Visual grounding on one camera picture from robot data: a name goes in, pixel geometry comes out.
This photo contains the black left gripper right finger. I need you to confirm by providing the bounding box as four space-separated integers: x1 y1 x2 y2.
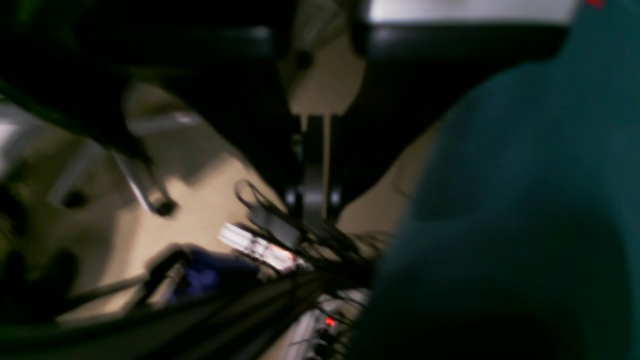
326 0 579 220

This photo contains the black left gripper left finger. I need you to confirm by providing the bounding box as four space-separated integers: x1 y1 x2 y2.
1 0 303 215

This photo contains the teal table cloth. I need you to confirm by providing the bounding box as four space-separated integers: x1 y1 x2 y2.
346 0 639 360

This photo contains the white power strip red switch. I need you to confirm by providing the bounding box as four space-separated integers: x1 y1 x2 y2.
218 222 314 274

